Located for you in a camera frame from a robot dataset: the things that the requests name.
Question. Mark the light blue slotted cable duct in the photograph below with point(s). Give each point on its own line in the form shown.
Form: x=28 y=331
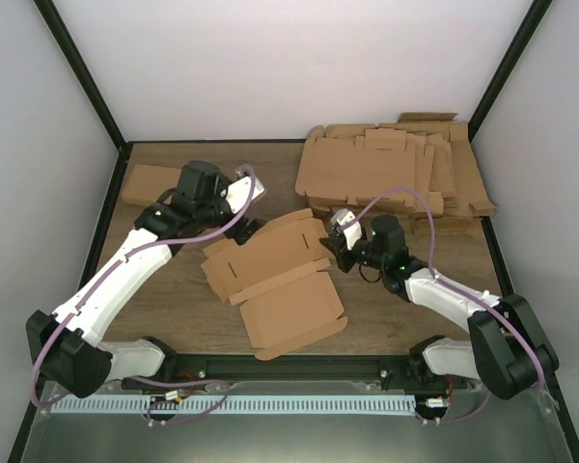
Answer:
x=369 y=405

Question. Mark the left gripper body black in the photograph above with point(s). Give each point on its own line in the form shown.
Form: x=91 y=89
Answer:
x=233 y=231

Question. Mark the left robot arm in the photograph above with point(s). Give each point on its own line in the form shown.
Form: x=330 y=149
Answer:
x=68 y=346

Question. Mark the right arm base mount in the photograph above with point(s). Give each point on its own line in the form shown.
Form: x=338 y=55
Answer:
x=409 y=372

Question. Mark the stack of flat cardboard sheets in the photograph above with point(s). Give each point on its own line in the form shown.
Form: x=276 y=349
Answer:
x=421 y=167

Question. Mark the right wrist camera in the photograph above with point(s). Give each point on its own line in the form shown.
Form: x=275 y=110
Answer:
x=346 y=224

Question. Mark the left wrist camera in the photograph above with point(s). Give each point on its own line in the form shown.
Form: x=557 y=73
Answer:
x=247 y=188

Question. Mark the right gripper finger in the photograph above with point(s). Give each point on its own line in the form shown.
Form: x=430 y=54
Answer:
x=335 y=242
x=345 y=259

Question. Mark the folded brown cardboard box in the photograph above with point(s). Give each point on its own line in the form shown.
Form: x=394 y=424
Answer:
x=146 y=183

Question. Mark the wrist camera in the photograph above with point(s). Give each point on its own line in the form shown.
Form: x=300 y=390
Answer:
x=346 y=224
x=247 y=188

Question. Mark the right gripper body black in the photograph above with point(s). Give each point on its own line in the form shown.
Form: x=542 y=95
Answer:
x=375 y=258

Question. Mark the black corner post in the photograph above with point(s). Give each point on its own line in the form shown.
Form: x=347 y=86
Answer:
x=61 y=34
x=518 y=44

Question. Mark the right black corner post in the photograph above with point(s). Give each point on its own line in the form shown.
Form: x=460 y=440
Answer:
x=518 y=44

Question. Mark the black aluminium frame rail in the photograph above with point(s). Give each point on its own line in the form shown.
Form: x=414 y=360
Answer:
x=289 y=369

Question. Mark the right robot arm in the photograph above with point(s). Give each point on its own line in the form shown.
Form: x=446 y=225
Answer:
x=507 y=350

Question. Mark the left black corner post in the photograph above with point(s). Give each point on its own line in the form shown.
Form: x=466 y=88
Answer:
x=61 y=34

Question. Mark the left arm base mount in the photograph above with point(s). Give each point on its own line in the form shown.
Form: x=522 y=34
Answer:
x=152 y=364

